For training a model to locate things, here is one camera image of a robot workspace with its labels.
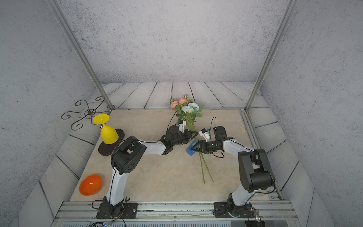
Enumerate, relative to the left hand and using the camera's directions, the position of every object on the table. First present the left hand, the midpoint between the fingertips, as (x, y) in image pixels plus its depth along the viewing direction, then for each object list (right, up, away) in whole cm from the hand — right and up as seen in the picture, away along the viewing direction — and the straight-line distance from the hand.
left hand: (201, 134), depth 89 cm
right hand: (-3, -9, -3) cm, 10 cm away
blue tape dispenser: (-7, -11, +5) cm, 14 cm away
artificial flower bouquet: (-8, +15, +3) cm, 18 cm away
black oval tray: (-63, -11, +6) cm, 64 cm away
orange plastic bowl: (-63, -28, -8) cm, 69 cm away
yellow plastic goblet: (-51, +1, -12) cm, 52 cm away
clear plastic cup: (+16, -17, -39) cm, 45 cm away
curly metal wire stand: (-61, +13, -12) cm, 64 cm away
